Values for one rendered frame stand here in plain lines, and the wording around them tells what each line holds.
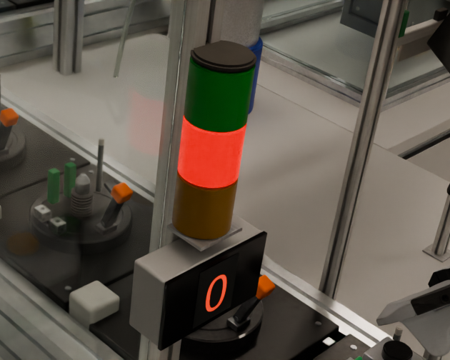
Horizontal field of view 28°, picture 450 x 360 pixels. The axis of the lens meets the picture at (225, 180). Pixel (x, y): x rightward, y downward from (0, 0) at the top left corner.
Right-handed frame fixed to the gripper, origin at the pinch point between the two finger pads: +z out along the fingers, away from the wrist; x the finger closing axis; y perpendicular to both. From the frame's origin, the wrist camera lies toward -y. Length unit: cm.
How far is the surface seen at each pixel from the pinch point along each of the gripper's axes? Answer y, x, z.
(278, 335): 0.8, 4.5, 25.4
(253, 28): -46, 61, 57
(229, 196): -15.6, -18.9, -4.2
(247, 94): -21.8, -18.5, -10.8
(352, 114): -24, 82, 63
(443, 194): -2, 70, 42
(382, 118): -20, 86, 59
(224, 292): -8.6, -17.8, 3.2
